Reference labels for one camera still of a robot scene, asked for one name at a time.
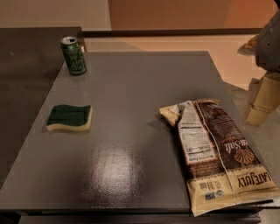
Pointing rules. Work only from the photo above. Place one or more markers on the grey metal gripper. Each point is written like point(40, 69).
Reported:
point(269, 48)

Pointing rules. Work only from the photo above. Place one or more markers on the brown chip bag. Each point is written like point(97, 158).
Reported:
point(222, 169)

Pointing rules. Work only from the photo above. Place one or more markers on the green yellow sponge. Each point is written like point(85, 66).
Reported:
point(67, 117)

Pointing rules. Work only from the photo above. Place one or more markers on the green soda can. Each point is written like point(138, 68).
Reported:
point(73, 55)

